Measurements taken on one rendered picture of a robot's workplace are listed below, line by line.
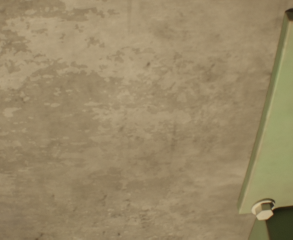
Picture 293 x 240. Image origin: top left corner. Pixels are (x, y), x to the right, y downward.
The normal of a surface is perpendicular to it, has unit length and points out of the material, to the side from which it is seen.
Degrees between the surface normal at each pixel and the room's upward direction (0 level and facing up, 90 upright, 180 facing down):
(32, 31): 0
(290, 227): 90
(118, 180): 0
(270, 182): 0
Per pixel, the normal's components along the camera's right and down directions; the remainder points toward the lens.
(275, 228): 0.06, -0.69
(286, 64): 0.10, 0.73
